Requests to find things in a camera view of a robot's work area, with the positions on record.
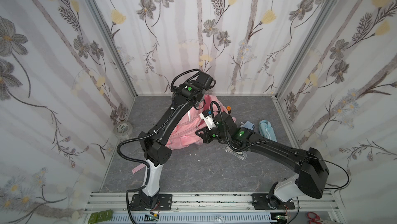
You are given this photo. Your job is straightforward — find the green circuit board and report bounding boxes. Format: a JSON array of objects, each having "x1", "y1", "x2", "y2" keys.
[{"x1": 87, "y1": 210, "x2": 113, "y2": 224}]

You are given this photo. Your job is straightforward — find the red scissors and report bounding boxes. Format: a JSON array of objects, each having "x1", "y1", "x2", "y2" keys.
[{"x1": 307, "y1": 212, "x2": 322, "y2": 224}]

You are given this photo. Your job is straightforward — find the clear plastic pencil case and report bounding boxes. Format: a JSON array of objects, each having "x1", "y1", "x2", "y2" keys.
[{"x1": 225, "y1": 145, "x2": 247, "y2": 161}]

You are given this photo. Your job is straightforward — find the clear tape roll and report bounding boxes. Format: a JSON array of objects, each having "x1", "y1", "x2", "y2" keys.
[{"x1": 113, "y1": 121, "x2": 133, "y2": 140}]

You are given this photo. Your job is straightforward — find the light blue ink bottle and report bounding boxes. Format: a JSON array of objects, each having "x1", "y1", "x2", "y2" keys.
[{"x1": 241, "y1": 121, "x2": 255, "y2": 130}]

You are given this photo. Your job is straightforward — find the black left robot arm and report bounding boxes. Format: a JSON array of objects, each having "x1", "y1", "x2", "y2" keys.
[{"x1": 116, "y1": 69, "x2": 216, "y2": 224}]

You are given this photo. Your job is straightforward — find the aluminium mounting rail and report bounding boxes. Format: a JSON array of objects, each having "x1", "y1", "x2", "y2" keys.
[{"x1": 82, "y1": 191, "x2": 346, "y2": 224}]

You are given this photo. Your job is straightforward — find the light blue cloth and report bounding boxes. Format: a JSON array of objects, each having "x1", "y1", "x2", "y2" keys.
[{"x1": 259, "y1": 119, "x2": 277, "y2": 142}]

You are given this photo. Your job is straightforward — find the pink student backpack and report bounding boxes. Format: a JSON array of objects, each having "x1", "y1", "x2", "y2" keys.
[{"x1": 131, "y1": 95, "x2": 237, "y2": 174}]

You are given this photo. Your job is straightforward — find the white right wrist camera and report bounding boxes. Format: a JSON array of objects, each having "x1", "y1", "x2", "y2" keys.
[{"x1": 200, "y1": 111, "x2": 216, "y2": 130}]

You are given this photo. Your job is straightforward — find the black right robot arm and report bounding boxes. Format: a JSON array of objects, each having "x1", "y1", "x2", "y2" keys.
[{"x1": 196, "y1": 101, "x2": 330, "y2": 209}]

